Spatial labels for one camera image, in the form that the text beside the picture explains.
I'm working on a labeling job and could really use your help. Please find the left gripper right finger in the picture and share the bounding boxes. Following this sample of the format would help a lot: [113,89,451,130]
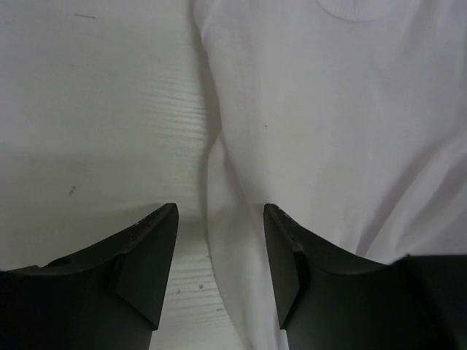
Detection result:
[263,203,466,349]

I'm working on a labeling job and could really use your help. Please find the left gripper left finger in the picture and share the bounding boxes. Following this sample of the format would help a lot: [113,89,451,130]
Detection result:
[1,203,179,349]

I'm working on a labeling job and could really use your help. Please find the white tank top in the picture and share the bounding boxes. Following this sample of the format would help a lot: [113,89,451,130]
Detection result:
[193,1,466,349]

